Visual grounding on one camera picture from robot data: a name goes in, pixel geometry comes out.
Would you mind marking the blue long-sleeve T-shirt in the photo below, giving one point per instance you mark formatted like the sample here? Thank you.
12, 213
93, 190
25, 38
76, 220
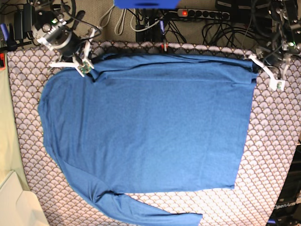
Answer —
145, 124

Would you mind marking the blue box top edge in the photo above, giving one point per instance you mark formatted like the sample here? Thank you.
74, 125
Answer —
156, 4

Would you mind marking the fan-patterned tablecloth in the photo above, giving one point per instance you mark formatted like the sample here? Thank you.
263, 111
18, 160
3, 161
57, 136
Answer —
273, 134

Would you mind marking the white power strip red switch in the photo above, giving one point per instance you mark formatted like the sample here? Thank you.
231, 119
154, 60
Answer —
203, 14

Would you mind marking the blue handled clamp left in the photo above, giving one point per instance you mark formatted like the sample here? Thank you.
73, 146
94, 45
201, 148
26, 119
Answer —
8, 34

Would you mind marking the white plastic bin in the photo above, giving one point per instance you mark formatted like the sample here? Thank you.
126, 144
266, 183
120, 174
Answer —
17, 206

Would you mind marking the red black table clamp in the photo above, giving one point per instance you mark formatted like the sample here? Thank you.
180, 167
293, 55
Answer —
164, 47

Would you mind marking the black power supply left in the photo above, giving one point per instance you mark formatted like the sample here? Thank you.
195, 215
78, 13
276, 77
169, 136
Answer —
23, 21

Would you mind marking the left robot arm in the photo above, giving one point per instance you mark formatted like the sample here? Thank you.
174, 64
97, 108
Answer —
284, 40

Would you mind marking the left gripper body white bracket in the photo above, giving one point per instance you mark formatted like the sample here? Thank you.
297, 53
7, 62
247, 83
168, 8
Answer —
275, 64

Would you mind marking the black OpenArm base box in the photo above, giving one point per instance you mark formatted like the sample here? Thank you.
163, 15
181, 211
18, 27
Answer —
287, 211

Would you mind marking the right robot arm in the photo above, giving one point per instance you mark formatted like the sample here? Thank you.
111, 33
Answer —
61, 28

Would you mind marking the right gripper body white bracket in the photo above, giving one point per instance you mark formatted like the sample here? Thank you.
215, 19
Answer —
80, 59

